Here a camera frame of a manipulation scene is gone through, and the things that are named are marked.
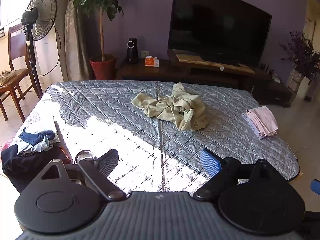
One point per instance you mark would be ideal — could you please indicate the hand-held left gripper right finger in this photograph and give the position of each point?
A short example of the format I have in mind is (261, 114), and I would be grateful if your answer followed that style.
(210, 163)

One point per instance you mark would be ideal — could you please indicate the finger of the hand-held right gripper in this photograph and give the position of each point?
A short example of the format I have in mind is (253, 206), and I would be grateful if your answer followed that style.
(316, 187)

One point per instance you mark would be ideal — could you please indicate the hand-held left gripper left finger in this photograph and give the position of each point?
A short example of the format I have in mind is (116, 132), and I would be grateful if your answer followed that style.
(108, 161)

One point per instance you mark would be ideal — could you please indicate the beige long-sleeve sweater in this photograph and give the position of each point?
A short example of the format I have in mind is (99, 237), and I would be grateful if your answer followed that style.
(175, 112)

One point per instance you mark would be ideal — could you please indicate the clear glass cup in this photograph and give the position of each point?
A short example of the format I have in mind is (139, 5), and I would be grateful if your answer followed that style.
(83, 155)

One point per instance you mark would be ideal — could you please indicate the folded lavender garment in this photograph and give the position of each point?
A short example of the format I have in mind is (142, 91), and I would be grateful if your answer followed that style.
(252, 127)

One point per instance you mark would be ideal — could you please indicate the silver quilted blanket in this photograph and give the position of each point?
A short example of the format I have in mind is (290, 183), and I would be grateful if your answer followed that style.
(112, 105)

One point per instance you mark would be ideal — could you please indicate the folded pink garment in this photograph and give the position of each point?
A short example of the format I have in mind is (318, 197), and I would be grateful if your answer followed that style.
(265, 120)

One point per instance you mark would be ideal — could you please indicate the light blue garment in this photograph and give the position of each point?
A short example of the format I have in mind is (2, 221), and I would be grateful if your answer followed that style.
(37, 150)

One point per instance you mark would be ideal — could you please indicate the dark blue garment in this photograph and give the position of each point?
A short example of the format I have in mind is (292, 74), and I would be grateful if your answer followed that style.
(37, 137)

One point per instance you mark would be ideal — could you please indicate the black garment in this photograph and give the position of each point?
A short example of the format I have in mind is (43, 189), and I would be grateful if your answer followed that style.
(25, 167)

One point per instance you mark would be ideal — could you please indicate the potted tree in red pot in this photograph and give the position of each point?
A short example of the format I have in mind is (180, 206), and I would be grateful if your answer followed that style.
(103, 67)

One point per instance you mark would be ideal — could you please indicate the dark wooden tv cabinet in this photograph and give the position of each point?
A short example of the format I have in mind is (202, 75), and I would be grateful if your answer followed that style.
(162, 72)

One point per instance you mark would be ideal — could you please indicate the wooden tv riser shelf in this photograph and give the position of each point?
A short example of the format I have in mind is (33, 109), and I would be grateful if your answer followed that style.
(200, 60)

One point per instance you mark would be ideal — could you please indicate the orange tissue pack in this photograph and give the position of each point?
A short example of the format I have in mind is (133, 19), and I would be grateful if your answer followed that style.
(151, 62)

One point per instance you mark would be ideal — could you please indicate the small white box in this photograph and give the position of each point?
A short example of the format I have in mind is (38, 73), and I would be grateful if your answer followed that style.
(276, 78)

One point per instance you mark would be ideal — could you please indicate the dark small pegs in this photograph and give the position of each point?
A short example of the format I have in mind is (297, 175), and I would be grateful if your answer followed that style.
(266, 68)

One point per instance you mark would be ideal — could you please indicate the black tabletop appliance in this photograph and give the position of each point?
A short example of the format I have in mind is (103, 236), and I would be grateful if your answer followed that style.
(132, 52)

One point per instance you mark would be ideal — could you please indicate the beige curtain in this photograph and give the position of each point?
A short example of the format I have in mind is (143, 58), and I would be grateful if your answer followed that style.
(72, 42)

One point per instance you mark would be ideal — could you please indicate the pair of white shoes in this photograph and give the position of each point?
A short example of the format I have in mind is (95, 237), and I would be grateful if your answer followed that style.
(7, 76)

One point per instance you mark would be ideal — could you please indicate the purple flower plant in vase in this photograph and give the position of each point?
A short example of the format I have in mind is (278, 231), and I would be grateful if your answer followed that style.
(302, 55)

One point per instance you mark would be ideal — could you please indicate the black flat television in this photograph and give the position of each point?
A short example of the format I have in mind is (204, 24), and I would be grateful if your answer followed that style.
(215, 25)

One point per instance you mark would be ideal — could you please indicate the wooden chair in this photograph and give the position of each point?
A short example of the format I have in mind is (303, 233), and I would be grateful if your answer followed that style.
(17, 45)

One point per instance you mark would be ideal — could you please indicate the black standing fan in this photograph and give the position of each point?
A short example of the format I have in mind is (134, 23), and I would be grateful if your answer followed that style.
(41, 17)

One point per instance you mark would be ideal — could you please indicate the white wall socket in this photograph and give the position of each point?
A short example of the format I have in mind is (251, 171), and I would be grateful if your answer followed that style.
(145, 54)

